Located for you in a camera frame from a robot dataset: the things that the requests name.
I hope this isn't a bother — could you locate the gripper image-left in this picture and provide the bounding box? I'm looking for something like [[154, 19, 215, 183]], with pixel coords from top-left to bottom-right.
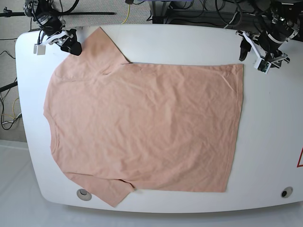
[[39, 20, 82, 56]]

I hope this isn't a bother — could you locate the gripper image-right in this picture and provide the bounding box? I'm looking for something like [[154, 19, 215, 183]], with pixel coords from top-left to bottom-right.
[[236, 30, 291, 69]]

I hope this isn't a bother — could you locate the peach pink T-shirt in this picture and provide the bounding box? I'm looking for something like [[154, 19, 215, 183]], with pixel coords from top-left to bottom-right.
[[44, 28, 244, 207]]

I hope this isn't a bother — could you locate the black tripod stand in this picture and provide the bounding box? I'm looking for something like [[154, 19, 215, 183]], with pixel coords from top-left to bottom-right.
[[0, 11, 116, 17]]

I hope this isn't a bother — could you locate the red triangle table marking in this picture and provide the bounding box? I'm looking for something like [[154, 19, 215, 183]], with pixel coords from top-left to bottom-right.
[[297, 149, 303, 167]]

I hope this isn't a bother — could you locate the silver left table grommet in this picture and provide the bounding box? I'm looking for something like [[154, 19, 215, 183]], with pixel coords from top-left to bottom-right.
[[76, 189, 92, 201]]

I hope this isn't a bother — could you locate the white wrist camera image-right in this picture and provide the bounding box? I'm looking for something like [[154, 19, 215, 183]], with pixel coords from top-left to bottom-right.
[[254, 58, 271, 74]]

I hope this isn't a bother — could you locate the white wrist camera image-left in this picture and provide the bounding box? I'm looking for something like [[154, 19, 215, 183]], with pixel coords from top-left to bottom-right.
[[33, 44, 46, 55]]

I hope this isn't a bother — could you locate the yellow cable at top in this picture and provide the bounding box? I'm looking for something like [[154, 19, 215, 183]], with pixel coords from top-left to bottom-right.
[[121, 4, 131, 25]]

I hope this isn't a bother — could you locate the yellow cable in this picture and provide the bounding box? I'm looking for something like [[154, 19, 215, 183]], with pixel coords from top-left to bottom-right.
[[121, 4, 131, 25], [1, 97, 22, 120]]

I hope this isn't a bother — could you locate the yellow cable at left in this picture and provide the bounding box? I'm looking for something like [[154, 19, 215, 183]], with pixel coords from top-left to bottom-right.
[[1, 97, 22, 120]]

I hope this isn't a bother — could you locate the grey robot base frame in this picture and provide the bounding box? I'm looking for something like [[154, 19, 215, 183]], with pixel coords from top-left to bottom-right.
[[147, 0, 193, 24]]

